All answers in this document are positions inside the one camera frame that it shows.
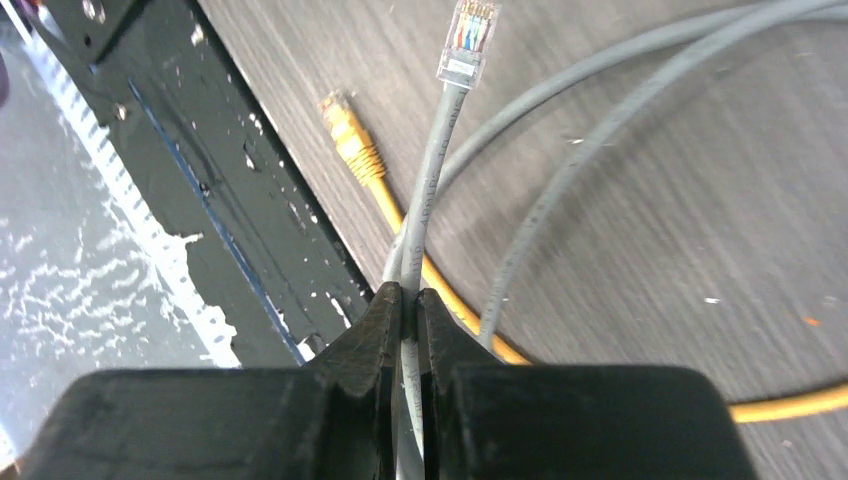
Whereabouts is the grey ethernet cable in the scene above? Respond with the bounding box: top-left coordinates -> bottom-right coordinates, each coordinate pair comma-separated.
382,0 -> 848,480

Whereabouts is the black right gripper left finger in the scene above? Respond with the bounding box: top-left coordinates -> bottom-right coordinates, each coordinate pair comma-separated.
21,282 -> 401,479

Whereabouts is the yellow ethernet cable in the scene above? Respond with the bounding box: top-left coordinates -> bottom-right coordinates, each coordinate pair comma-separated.
317,89 -> 848,425

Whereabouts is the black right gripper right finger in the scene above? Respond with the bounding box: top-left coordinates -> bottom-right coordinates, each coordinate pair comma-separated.
416,289 -> 756,479

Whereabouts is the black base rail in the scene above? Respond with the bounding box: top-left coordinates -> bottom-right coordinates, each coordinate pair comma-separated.
10,1 -> 372,366

